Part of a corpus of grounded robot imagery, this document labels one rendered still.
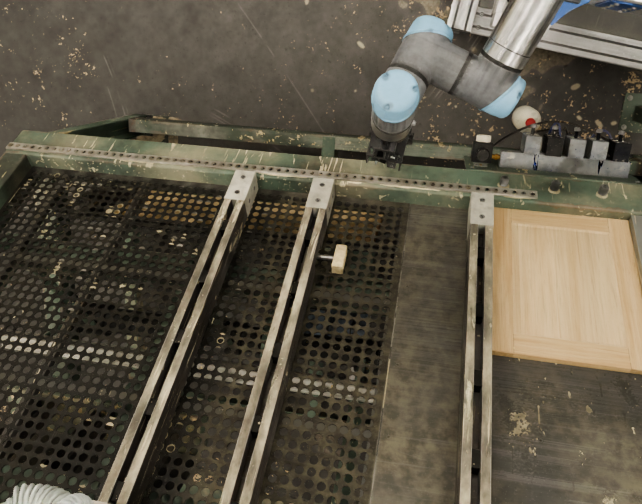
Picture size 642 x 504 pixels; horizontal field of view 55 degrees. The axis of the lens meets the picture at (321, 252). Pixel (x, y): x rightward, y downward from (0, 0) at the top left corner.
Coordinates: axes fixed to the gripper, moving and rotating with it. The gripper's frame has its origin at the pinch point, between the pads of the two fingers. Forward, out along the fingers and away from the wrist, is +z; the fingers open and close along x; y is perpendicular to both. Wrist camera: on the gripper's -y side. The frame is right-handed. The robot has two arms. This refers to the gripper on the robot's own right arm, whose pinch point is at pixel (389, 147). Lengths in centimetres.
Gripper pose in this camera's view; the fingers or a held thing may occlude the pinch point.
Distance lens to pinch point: 137.3
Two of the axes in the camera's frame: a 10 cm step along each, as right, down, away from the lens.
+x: 9.6, 2.6, -1.0
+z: 0.7, 1.5, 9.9
